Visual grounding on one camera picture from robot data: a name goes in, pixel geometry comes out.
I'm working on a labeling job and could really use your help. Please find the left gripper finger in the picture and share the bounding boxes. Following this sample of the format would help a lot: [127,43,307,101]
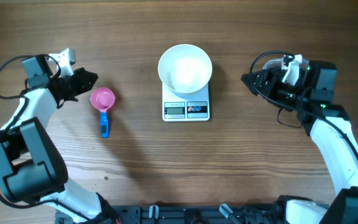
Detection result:
[73,82,94,98]
[81,68,98,86]

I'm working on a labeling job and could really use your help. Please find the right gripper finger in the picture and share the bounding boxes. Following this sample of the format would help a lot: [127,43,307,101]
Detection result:
[241,76,259,96]
[241,70,262,84]

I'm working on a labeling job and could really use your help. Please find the pink scoop blue handle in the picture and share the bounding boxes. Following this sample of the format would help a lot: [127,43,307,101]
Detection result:
[89,87,116,138]

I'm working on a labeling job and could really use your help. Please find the white digital kitchen scale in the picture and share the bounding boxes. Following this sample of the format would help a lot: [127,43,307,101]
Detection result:
[162,84,211,122]

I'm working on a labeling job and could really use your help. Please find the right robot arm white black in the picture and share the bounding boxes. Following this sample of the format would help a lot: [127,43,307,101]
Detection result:
[241,59,358,223]

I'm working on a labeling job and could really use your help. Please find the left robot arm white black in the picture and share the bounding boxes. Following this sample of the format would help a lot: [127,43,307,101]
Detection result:
[0,49,122,223]

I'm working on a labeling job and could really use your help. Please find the cream white bowl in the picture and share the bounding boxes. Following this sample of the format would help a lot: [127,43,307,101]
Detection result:
[157,44,213,95]

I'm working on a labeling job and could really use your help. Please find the clear container of black beans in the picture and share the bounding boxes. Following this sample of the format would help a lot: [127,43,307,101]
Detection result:
[263,54,309,71]

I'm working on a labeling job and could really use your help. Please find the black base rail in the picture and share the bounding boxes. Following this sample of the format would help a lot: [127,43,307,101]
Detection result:
[54,203,329,224]

